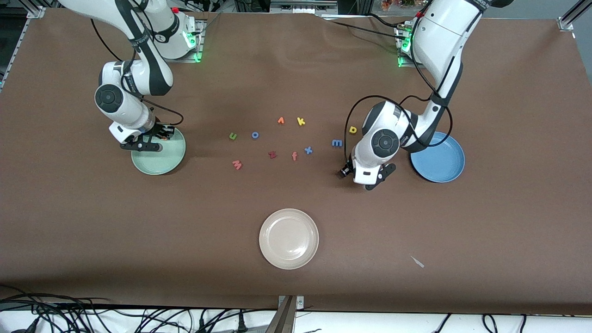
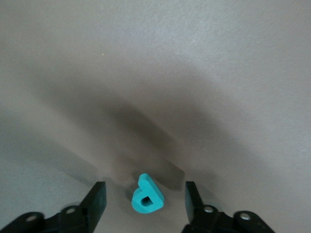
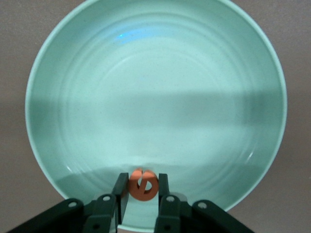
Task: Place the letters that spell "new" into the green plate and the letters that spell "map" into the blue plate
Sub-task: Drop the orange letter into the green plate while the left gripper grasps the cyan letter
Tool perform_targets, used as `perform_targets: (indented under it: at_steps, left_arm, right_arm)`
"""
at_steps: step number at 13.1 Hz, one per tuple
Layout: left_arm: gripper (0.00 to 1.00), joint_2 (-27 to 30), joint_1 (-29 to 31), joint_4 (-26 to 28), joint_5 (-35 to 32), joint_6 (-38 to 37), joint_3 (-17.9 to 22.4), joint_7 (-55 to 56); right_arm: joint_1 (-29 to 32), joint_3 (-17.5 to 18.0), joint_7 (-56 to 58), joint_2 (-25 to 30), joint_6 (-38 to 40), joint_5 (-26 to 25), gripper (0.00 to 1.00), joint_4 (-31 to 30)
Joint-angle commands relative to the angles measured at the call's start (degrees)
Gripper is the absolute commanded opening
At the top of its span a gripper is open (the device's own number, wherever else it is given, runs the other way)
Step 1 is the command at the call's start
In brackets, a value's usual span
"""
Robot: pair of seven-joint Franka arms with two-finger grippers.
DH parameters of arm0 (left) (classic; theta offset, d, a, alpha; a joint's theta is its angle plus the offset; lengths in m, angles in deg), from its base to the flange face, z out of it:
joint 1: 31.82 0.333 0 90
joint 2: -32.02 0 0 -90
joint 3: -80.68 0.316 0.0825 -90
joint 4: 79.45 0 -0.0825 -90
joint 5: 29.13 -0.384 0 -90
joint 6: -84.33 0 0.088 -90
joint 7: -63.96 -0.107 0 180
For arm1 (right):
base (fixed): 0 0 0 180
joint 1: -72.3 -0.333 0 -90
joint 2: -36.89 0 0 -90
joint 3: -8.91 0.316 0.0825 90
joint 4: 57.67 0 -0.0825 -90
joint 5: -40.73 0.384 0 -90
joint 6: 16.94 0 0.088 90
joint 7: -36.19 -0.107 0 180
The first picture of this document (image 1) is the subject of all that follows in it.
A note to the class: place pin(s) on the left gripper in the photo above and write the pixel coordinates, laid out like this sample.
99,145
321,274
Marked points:
344,172

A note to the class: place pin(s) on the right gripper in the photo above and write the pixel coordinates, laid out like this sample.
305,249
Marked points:
157,132

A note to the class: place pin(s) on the blue letter m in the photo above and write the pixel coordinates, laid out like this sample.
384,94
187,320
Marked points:
337,143

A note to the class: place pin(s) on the pink letter w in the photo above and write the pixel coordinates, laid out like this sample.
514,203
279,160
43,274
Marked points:
237,164

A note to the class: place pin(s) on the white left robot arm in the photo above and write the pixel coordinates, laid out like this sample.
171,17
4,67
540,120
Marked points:
439,37

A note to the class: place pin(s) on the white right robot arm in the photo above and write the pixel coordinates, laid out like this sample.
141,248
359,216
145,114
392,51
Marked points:
125,111

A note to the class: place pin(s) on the green plate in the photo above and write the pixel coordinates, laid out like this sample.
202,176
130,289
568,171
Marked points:
162,162

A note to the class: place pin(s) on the yellow letter k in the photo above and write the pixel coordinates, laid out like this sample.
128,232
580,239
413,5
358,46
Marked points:
299,121

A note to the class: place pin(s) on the beige plate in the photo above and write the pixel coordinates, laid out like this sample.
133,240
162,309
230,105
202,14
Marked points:
289,238

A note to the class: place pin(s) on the blue plate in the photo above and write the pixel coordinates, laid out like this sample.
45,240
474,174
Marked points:
439,162

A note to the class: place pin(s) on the small white paper scrap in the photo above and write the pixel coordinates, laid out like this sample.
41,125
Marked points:
417,262

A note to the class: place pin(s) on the brown table cover sheet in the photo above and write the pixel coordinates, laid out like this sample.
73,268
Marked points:
296,286

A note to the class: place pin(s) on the grey metal box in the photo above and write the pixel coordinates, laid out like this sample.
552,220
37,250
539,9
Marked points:
303,7

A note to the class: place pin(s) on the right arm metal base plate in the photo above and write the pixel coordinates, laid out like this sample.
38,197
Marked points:
178,60

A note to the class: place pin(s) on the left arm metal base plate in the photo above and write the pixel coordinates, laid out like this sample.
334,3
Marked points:
403,64

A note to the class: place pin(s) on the silver metal bracket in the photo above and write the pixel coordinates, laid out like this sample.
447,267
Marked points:
299,301

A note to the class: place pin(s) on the metal camera post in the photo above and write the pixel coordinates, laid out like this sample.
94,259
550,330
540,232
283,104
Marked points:
283,321

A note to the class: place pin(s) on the aluminium frame rail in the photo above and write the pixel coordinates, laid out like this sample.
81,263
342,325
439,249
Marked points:
34,10
565,23

